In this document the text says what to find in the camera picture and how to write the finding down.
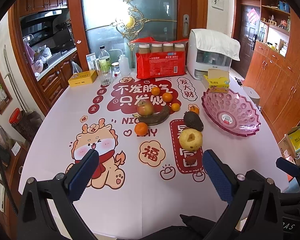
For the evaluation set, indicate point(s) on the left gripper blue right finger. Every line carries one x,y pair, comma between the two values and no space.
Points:
265,217

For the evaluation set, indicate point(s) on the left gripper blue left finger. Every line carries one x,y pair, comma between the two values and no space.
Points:
35,219

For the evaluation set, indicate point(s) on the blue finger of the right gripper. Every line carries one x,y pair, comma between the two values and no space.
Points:
288,167

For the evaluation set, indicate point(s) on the yellow pear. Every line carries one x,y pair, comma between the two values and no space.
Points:
191,139

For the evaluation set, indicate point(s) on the dark avocado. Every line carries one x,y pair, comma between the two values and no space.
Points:
192,120

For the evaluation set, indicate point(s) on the small tangerine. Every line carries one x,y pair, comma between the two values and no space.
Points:
175,107

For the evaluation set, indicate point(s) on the overripe brown banana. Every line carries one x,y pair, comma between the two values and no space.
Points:
157,118

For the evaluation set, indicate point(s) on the red green apple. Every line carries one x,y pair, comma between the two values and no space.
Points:
144,108

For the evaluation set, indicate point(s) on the cardboard box with bags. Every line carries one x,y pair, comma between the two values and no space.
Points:
290,145

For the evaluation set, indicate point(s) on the white round stool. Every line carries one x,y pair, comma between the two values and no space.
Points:
253,95

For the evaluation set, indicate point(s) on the pink glass fruit bowl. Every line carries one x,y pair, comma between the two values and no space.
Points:
232,112

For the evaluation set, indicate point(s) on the red lidded jar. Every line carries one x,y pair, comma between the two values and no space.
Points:
16,116

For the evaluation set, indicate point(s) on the pink printed tablecloth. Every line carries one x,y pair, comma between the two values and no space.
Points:
143,183

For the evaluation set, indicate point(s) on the yellow tissue box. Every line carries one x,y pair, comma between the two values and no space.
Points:
217,80

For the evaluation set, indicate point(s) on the yellow tin box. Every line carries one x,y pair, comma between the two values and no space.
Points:
82,78

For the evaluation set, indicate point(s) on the clear drinking glass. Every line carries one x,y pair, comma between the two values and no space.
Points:
106,77

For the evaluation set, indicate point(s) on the white rice dispenser appliance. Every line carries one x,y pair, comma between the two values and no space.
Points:
199,62

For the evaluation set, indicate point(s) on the small glass jar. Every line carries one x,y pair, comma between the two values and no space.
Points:
115,69

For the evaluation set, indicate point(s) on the small white card box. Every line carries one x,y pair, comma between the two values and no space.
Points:
91,61

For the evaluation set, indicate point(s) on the green label plastic bottle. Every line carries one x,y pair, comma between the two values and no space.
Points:
104,60

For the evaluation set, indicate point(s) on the white cloth cover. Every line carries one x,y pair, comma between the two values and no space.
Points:
216,42

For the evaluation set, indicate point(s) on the dark entrance door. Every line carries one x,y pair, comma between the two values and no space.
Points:
245,28

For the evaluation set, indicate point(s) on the white squeeze bottle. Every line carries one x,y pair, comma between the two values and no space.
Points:
123,63

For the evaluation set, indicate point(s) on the red paper cup package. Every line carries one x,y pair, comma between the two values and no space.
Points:
155,59

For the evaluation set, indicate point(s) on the frosted glass sliding door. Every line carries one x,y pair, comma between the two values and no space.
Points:
115,23

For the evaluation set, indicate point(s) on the orange wooden cabinet wall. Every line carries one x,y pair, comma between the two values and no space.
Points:
274,71

